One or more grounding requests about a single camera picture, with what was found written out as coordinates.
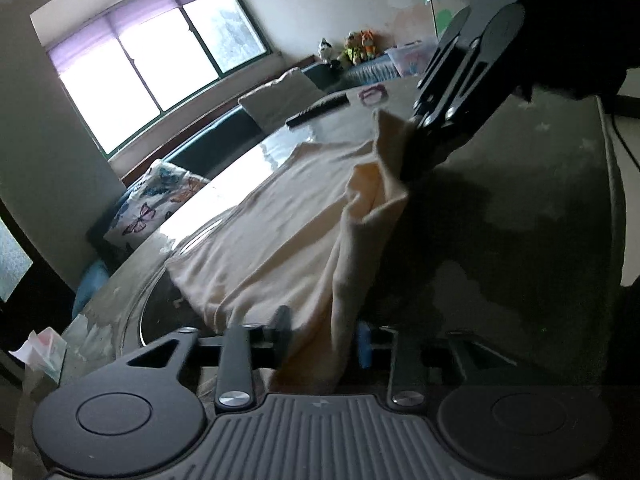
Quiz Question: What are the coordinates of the small pink object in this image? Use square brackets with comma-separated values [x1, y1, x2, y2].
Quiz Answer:
[359, 85, 390, 107]

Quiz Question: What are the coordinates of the blue pillow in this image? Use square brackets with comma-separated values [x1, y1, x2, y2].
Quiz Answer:
[72, 260, 112, 318]

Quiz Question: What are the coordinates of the dark green sofa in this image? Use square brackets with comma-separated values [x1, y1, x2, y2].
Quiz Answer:
[87, 55, 401, 261]

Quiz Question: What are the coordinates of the white black plush toy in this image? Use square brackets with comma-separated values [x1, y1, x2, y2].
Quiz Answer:
[317, 37, 339, 67]

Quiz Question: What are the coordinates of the plain white pillow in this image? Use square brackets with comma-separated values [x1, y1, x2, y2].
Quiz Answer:
[237, 67, 326, 131]

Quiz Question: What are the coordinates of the round black hotplate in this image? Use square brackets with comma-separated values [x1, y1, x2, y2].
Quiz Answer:
[137, 280, 221, 348]

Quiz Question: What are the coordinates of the green yellow plush toy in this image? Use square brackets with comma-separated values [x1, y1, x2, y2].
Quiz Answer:
[340, 31, 363, 66]

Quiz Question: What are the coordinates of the white tissue box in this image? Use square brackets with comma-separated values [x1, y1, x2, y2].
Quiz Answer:
[10, 327, 68, 386]

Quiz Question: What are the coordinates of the black cable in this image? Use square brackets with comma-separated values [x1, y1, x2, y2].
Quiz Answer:
[612, 114, 640, 171]

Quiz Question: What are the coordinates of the dark wooden glass door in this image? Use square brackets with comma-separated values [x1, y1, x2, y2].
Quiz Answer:
[0, 210, 36, 306]

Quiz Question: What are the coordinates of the orange plush toy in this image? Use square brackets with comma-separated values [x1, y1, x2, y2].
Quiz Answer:
[359, 29, 379, 60]

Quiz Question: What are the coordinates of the clear plastic storage box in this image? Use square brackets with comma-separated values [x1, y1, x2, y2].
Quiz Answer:
[385, 40, 442, 79]

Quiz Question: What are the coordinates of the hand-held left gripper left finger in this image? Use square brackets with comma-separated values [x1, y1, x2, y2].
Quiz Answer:
[112, 305, 296, 412]

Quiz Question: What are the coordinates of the black remote control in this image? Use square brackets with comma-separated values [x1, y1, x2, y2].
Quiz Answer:
[285, 92, 350, 128]

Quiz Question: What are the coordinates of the purple roller blind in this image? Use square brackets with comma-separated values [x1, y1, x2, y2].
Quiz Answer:
[47, 0, 236, 73]

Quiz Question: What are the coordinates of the dark cloth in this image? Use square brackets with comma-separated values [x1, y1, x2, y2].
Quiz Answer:
[520, 0, 640, 103]

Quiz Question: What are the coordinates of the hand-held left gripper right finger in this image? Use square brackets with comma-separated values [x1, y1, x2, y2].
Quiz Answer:
[356, 322, 523, 408]

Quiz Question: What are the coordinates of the cream shirt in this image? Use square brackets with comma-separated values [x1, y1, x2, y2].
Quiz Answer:
[165, 107, 418, 396]

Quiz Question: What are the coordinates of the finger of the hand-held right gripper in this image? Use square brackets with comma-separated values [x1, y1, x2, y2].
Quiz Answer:
[400, 45, 521, 181]
[414, 35, 466, 111]

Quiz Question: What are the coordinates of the green framed window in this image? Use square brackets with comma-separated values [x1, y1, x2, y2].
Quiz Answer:
[30, 0, 273, 157]

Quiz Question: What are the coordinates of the butterfly print pillow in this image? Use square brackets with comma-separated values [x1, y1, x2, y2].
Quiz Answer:
[104, 159, 211, 248]

